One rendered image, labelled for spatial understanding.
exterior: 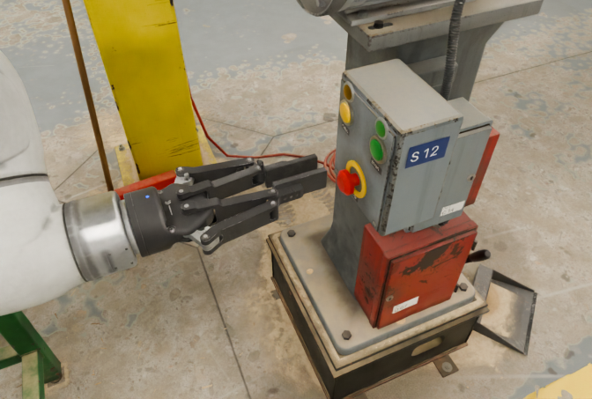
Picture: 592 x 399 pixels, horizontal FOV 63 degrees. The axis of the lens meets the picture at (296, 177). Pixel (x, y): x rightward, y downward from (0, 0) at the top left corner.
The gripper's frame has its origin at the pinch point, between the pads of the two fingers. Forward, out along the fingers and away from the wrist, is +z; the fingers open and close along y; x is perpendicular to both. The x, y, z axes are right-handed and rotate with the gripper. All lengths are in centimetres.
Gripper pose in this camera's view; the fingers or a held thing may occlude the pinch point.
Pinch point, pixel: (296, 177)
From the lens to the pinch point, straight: 60.1
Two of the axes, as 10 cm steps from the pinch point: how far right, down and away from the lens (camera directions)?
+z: 9.2, -2.7, 2.9
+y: 3.9, 6.3, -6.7
